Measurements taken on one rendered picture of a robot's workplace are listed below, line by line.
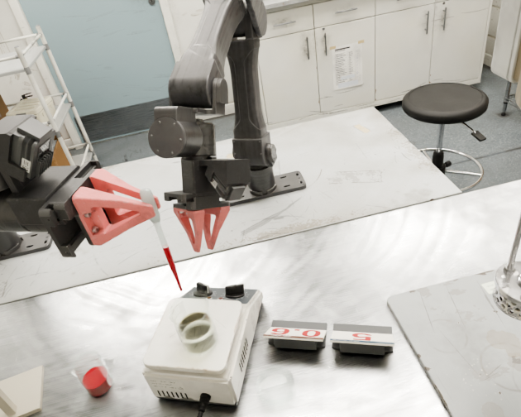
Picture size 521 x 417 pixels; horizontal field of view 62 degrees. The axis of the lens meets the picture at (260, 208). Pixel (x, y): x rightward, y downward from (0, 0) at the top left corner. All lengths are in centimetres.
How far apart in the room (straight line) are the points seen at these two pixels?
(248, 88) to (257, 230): 29
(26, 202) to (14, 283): 55
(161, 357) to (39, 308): 37
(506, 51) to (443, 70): 306
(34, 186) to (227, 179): 24
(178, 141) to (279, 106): 254
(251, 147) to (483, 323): 53
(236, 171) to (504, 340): 45
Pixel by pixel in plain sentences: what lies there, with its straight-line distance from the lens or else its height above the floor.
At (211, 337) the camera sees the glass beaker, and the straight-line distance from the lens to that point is 61.
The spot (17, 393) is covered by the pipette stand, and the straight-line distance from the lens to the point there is 83.
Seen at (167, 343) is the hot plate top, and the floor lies 99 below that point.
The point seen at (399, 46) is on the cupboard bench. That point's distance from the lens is 330.
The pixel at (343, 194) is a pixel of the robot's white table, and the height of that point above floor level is 90.
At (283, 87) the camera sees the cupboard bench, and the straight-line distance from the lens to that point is 309.
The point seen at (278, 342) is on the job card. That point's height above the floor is 92.
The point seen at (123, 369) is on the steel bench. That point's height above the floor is 90.
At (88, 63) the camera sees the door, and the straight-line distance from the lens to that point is 359.
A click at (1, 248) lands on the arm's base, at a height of 93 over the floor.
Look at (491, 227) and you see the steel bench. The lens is 93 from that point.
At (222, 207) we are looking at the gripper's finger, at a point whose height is 108.
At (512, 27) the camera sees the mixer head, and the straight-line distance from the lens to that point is 46.
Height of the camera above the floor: 148
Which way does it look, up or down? 36 degrees down
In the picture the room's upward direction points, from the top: 11 degrees counter-clockwise
